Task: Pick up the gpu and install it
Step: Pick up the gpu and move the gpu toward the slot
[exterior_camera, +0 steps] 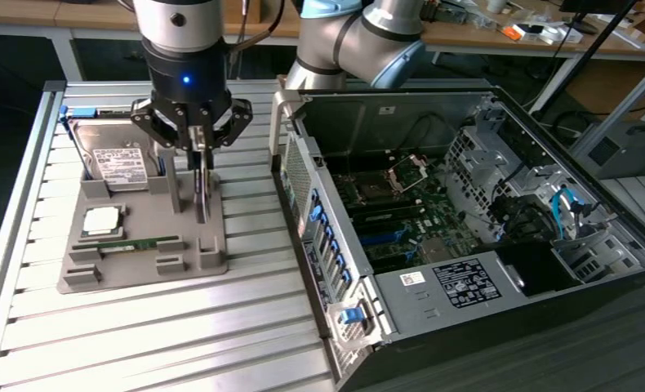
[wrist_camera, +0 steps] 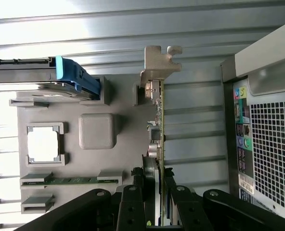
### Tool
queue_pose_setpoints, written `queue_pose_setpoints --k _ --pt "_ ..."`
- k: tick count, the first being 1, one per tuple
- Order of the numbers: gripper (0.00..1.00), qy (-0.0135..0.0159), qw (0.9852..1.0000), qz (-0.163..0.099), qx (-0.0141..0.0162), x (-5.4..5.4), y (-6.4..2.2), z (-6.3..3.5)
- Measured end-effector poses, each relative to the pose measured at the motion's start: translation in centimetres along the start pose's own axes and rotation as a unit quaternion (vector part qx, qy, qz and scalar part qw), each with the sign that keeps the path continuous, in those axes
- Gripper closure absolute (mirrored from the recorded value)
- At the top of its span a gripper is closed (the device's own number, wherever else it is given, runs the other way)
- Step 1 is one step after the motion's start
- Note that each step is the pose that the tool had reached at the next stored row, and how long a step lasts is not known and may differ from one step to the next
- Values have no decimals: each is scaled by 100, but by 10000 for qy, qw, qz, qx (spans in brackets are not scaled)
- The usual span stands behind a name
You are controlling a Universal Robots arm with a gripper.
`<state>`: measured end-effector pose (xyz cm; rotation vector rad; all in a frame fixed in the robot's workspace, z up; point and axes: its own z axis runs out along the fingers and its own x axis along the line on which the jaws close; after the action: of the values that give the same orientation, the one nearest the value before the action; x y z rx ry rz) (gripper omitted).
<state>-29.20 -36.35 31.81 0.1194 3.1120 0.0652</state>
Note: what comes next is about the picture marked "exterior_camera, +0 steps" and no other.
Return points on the white case sticker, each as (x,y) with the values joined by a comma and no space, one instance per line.
(387,110)

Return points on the grey chipset heatsink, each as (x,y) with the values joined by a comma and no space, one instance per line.
(433,250)

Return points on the green Dell motherboard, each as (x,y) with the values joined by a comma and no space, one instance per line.
(442,212)

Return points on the black stand pole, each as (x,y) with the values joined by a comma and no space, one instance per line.
(592,47)

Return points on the wooden desk with metal legs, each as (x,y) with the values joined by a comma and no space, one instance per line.
(28,12)

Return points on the blue expansion slot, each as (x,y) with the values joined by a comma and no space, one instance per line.
(379,240)

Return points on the white small box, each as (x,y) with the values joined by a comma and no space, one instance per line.
(557,34)

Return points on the perforated metal drive cage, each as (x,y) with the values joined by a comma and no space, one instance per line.
(481,159)

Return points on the black RAM stick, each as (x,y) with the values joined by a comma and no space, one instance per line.
(387,215)

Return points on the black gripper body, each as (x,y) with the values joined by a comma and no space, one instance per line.
(186,81)

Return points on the silver CPU chip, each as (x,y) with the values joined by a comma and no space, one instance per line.
(101,220)

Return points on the metal disk bay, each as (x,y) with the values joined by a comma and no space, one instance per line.
(600,261)

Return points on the CPU socket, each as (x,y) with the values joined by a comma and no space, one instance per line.
(374,188)

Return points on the grey computer tower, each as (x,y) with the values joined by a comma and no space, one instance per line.
(628,155)

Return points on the silver hard disk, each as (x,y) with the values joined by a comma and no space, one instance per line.
(115,163)

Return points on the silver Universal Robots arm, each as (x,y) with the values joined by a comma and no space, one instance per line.
(175,24)

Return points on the black plastic drive cover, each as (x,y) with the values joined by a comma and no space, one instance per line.
(534,269)

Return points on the graphics card with metal bracket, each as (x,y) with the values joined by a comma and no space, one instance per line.
(204,196)

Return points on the grey power supply unit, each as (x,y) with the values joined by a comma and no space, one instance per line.
(421,302)

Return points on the white cup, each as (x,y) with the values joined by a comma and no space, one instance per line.
(498,5)

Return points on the grey parts rack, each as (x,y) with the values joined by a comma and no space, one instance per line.
(138,273)

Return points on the metal socket cover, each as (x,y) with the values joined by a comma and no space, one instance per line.
(410,161)

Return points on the black monitor stand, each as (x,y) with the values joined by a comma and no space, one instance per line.
(581,24)

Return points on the orange small box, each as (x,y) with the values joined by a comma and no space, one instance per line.
(515,32)

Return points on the black open PC case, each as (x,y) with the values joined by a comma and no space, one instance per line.
(437,359)

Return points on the green RAM stick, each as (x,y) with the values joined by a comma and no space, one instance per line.
(131,244)

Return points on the wooden desk with clutter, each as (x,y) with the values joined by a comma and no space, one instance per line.
(644,52)

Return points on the blue case latch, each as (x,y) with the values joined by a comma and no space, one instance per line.
(350,317)

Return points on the blue disk caddy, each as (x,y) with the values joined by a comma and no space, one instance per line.
(85,111)

